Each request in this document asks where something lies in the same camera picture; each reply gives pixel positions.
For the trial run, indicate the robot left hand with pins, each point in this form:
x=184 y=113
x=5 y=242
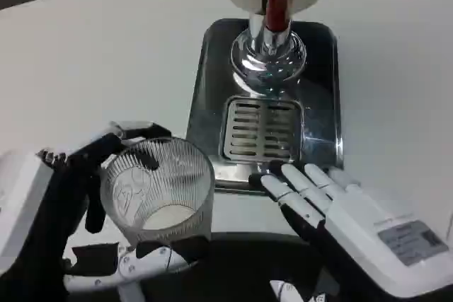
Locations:
x=42 y=210

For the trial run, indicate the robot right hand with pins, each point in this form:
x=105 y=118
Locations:
x=357 y=231

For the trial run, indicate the clear ribbed glass cup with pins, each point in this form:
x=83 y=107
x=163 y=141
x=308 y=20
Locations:
x=159 y=206

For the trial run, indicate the white robot body part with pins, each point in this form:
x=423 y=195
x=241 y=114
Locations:
x=283 y=291

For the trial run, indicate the steel drip tray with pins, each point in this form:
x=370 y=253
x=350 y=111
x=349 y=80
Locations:
x=318 y=104

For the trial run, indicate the slotted steel tray grid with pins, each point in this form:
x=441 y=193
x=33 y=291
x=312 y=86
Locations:
x=262 y=128

